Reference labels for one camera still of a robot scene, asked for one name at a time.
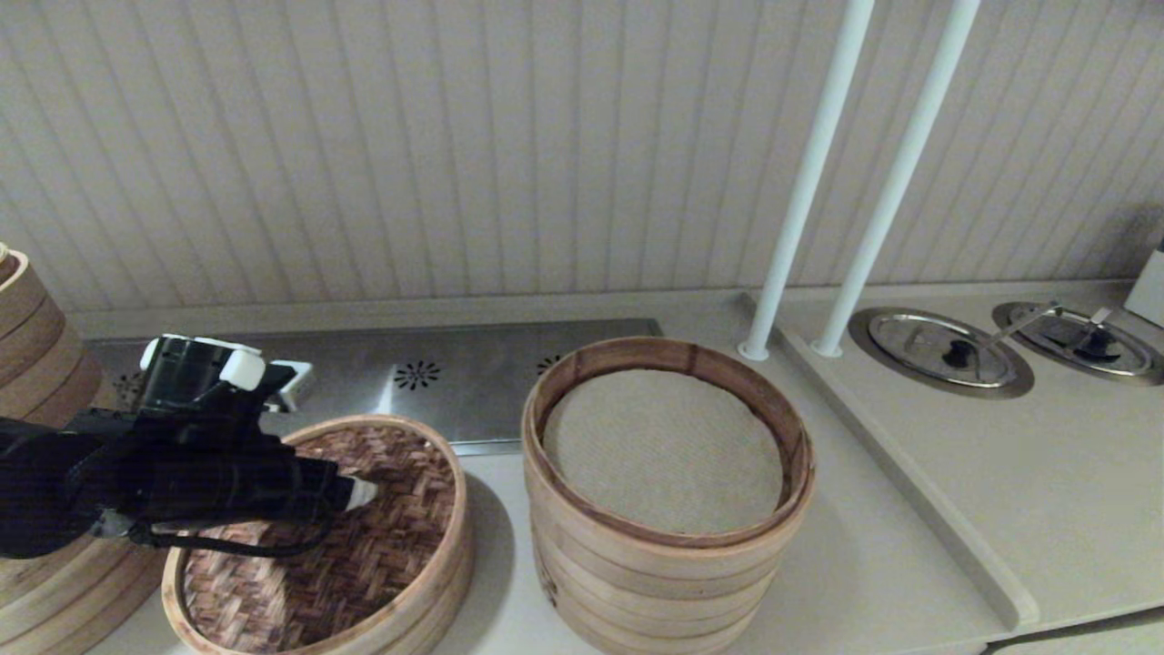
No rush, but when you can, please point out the left steel pot lid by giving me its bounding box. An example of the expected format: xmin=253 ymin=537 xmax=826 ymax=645
xmin=848 ymin=307 xmax=1036 ymax=400

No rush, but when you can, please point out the right steel pot lid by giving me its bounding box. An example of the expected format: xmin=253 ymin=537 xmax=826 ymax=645
xmin=991 ymin=302 xmax=1164 ymax=388

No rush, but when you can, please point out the steel pot lid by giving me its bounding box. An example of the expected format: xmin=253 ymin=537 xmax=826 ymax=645
xmin=991 ymin=302 xmax=1164 ymax=388
xmin=848 ymin=307 xmax=1036 ymax=400

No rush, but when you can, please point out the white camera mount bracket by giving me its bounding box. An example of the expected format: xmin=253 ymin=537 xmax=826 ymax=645
xmin=139 ymin=335 xmax=267 ymax=392

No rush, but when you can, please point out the single bamboo steamer tray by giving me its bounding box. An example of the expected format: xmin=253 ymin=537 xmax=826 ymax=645
xmin=391 ymin=537 xmax=476 ymax=655

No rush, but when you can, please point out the perforated stainless steel panel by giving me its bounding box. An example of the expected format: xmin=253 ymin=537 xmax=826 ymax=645
xmin=86 ymin=318 xmax=663 ymax=456

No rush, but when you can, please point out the woven bamboo steamer lid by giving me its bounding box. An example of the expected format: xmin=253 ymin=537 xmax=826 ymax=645
xmin=161 ymin=415 xmax=472 ymax=655

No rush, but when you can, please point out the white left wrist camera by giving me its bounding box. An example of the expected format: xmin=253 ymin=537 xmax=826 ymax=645
xmin=264 ymin=359 xmax=313 ymax=415

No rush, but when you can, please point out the tall bamboo steamer stack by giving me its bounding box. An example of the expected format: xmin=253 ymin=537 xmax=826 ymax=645
xmin=0 ymin=244 xmax=169 ymax=655

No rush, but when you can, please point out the white container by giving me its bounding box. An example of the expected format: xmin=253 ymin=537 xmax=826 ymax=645
xmin=1123 ymin=238 xmax=1164 ymax=330

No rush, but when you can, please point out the grey cloth steamer liner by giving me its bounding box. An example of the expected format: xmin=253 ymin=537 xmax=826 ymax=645
xmin=543 ymin=368 xmax=783 ymax=536

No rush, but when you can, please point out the white metal pole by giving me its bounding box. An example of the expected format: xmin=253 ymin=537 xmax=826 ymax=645
xmin=811 ymin=0 xmax=983 ymax=358
xmin=737 ymin=0 xmax=876 ymax=362

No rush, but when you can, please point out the bamboo steamer basket stack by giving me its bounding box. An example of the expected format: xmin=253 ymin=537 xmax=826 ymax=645
xmin=521 ymin=337 xmax=817 ymax=655

